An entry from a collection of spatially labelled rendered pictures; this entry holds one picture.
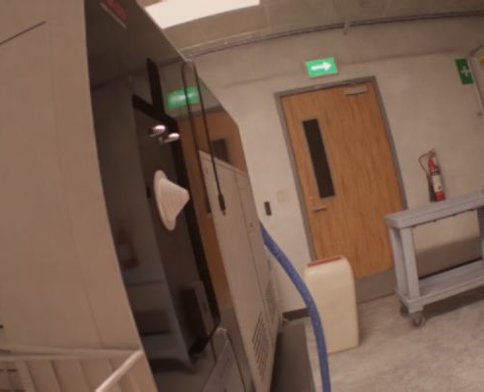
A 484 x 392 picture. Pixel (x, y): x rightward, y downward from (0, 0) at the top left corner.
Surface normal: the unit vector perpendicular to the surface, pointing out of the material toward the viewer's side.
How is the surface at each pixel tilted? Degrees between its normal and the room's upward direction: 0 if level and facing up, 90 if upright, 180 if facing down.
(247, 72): 90
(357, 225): 90
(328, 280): 84
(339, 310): 93
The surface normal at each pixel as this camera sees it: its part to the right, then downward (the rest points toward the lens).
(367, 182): -0.08, 0.00
